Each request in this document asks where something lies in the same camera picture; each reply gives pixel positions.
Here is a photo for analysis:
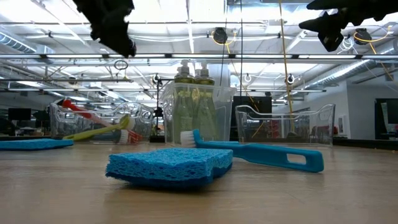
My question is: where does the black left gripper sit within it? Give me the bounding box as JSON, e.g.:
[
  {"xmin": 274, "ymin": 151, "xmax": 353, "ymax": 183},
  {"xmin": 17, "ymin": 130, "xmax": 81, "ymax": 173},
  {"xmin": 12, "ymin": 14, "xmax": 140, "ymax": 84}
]
[{"xmin": 73, "ymin": 0, "xmax": 137, "ymax": 58}]

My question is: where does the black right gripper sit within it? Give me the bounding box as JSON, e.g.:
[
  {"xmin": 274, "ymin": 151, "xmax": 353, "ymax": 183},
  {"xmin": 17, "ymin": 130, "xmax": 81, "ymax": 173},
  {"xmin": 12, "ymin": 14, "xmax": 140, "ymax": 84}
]
[{"xmin": 298, "ymin": 0, "xmax": 379, "ymax": 53}]

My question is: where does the yellow soap pump bottle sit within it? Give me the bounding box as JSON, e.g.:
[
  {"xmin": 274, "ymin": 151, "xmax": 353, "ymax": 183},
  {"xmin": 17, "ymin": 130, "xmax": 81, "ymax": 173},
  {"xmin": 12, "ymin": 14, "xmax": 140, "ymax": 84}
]
[
  {"xmin": 195, "ymin": 62, "xmax": 218, "ymax": 143},
  {"xmin": 173, "ymin": 58, "xmax": 196, "ymax": 143}
]

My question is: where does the red dish brush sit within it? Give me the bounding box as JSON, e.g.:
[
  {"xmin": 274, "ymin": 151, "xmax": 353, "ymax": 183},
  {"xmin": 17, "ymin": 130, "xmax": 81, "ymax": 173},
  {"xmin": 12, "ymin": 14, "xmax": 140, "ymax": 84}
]
[{"xmin": 61, "ymin": 98, "xmax": 144, "ymax": 144}]

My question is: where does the yellow-green dish brush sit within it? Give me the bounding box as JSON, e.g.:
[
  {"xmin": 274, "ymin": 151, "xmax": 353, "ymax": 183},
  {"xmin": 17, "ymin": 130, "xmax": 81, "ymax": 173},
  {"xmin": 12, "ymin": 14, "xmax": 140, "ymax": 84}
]
[{"xmin": 62, "ymin": 113, "xmax": 137, "ymax": 142}]

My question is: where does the blue cellulose sponge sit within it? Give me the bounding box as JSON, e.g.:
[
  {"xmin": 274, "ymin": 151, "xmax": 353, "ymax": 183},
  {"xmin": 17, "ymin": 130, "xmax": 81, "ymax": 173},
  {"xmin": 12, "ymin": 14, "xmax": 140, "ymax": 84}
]
[
  {"xmin": 104, "ymin": 147, "xmax": 234, "ymax": 189},
  {"xmin": 0, "ymin": 138, "xmax": 75, "ymax": 152}
]

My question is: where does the blue dish brush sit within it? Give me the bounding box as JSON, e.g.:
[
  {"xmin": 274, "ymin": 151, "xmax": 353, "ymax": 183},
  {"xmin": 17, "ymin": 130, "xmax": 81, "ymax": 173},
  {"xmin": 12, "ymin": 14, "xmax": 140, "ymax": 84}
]
[{"xmin": 180, "ymin": 128, "xmax": 325, "ymax": 174}]

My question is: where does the black screen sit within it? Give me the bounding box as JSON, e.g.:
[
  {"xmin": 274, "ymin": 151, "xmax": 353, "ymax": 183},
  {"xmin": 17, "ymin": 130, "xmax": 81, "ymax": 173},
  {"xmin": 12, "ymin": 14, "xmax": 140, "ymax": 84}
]
[{"xmin": 229, "ymin": 95, "xmax": 274, "ymax": 142}]

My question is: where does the black monitor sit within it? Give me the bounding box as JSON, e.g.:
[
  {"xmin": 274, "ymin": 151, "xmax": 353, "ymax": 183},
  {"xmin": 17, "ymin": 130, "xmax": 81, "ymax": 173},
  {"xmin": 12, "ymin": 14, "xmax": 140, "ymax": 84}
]
[{"xmin": 7, "ymin": 108, "xmax": 32, "ymax": 121}]

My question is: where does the tall clear plastic bin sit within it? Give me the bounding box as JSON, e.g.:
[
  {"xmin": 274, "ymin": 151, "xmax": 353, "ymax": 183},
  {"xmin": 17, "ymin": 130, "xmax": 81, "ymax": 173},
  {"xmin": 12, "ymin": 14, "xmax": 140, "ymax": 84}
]
[{"xmin": 160, "ymin": 81, "xmax": 238, "ymax": 147}]

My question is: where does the black hanging cable loop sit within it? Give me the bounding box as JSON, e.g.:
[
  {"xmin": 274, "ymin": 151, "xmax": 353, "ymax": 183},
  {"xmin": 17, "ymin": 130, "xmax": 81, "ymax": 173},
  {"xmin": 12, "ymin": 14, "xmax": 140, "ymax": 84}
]
[{"xmin": 113, "ymin": 59, "xmax": 129, "ymax": 71}]

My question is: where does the black ceiling cable reel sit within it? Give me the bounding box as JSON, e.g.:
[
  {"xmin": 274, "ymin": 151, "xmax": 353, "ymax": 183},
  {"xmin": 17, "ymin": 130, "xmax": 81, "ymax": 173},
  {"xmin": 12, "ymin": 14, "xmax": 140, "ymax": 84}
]
[
  {"xmin": 212, "ymin": 27, "xmax": 229, "ymax": 44},
  {"xmin": 353, "ymin": 27, "xmax": 373, "ymax": 45}
]

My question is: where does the clear plastic handled tray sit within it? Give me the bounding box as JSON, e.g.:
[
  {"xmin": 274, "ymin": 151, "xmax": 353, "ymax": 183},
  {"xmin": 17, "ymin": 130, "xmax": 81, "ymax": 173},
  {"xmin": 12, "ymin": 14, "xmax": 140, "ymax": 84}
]
[
  {"xmin": 235, "ymin": 103, "xmax": 336, "ymax": 147},
  {"xmin": 49, "ymin": 101, "xmax": 155, "ymax": 144}
]

